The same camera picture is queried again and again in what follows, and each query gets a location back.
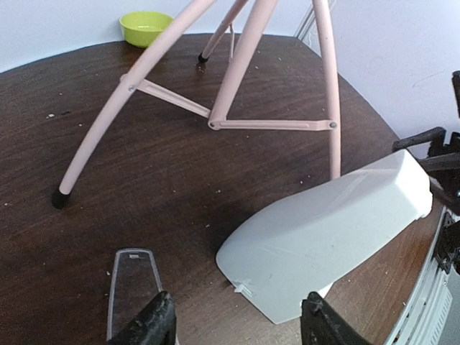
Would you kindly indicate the white metronome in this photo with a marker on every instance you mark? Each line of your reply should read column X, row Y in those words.
column 306, row 242

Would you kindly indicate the front aluminium rail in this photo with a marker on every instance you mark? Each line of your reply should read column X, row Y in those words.
column 431, row 313

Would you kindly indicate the yellow-green plastic bowl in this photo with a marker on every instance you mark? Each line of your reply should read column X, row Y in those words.
column 141, row 28

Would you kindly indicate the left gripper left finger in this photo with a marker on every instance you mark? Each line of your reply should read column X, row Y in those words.
column 155, row 324

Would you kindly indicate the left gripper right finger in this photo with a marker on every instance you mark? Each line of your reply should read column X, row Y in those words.
column 321, row 324

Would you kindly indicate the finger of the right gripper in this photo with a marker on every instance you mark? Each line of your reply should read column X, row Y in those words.
column 435, row 137

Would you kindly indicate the right aluminium corner post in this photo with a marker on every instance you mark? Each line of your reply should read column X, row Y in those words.
column 306, row 24

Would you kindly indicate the clear metronome front cover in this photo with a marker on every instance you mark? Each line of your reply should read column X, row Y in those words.
column 135, row 280

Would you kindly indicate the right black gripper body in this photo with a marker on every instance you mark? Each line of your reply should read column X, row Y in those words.
column 442, row 165

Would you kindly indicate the pink folding music stand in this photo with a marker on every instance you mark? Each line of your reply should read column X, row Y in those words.
column 241, row 53

